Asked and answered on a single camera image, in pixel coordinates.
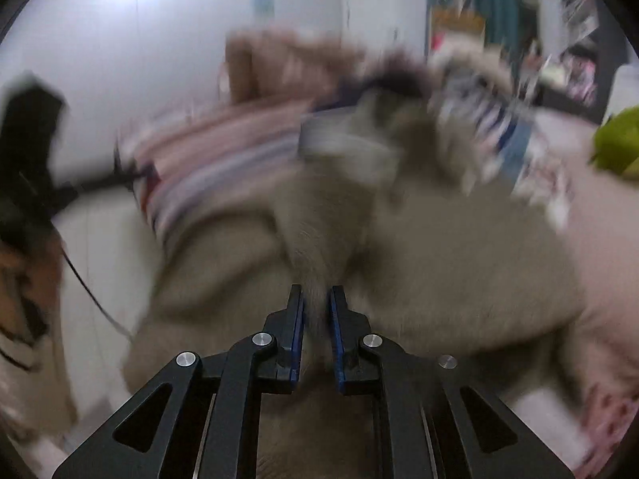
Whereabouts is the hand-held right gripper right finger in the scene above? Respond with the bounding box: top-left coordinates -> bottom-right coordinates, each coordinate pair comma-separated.
328,285 -> 575,479

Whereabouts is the pink bed sheet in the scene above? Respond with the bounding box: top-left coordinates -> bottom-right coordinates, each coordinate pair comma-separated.
499,110 -> 639,479

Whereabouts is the blue white patterned cloth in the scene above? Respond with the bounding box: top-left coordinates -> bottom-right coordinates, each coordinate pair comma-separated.
429,55 -> 570,230

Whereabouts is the black cable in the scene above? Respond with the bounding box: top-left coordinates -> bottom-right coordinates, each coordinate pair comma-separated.
60,239 -> 135,340

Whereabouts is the green object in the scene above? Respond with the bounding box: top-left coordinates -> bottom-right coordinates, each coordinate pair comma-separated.
590,106 -> 639,181

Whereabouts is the grey garment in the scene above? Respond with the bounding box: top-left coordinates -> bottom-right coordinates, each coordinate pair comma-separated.
122,91 -> 585,479

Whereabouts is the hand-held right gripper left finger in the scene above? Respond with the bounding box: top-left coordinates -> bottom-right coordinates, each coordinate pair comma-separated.
52,284 -> 305,479

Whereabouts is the striped cloth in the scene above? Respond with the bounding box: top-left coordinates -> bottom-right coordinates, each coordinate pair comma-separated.
116,100 -> 320,255

